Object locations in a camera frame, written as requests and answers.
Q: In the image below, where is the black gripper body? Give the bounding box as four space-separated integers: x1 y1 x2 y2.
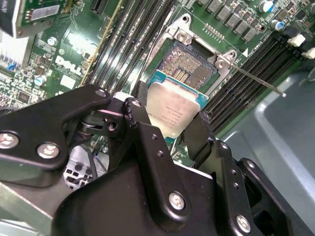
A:
53 161 234 236

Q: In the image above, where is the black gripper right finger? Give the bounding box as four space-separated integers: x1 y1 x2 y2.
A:
182 110 294 236

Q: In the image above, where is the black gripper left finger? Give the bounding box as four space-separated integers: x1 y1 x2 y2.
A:
0 81 194 219

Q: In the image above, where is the silver CPU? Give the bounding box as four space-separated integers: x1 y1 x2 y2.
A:
145 70 210 143

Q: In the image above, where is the metal locking lever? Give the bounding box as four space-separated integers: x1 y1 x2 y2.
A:
227 61 286 97

